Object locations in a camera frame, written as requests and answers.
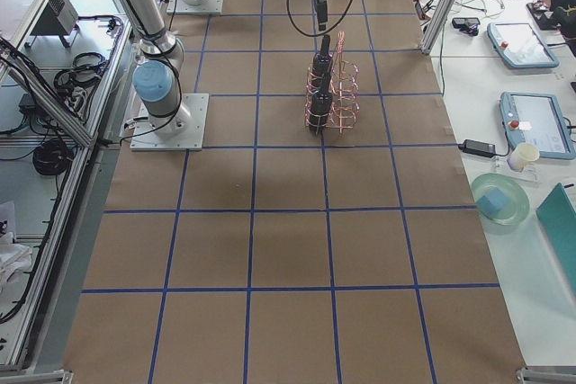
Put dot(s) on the wine bottle in basket right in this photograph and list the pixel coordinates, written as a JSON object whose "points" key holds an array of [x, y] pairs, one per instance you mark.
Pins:
{"points": [[321, 101]]}

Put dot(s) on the green glass plate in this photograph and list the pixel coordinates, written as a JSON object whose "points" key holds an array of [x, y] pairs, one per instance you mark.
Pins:
{"points": [[519, 206]]}

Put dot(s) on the wine bottle in basket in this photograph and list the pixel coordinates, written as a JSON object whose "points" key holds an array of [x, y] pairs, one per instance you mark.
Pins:
{"points": [[321, 101], [321, 63]]}

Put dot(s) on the copper wire wine basket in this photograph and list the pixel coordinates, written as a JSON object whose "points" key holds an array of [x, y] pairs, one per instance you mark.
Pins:
{"points": [[343, 86]]}

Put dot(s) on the wine bottle in basket left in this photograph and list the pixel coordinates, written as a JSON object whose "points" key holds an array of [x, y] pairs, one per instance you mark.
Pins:
{"points": [[321, 63]]}

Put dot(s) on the teal folder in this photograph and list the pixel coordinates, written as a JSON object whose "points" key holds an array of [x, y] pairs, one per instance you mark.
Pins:
{"points": [[556, 215]]}

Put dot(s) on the black power brick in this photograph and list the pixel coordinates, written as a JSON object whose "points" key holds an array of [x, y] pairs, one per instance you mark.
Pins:
{"points": [[477, 148]]}

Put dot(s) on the lower blue teach pendant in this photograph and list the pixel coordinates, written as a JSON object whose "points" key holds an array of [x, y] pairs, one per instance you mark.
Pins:
{"points": [[536, 119]]}

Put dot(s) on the blue teach pendant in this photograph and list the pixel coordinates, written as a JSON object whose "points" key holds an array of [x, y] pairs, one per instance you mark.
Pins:
{"points": [[536, 119], [520, 45]]}

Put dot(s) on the blue sponge block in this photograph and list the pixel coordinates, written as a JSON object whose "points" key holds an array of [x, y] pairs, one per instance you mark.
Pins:
{"points": [[492, 202]]}

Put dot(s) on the upper blue teach pendant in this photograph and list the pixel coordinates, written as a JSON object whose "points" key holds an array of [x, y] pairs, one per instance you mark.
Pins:
{"points": [[520, 45]]}

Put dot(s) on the white paper cup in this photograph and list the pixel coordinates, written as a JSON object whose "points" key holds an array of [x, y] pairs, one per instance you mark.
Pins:
{"points": [[523, 154]]}

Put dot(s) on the grey electronics box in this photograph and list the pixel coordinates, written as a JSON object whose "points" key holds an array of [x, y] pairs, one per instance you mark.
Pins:
{"points": [[58, 18]]}

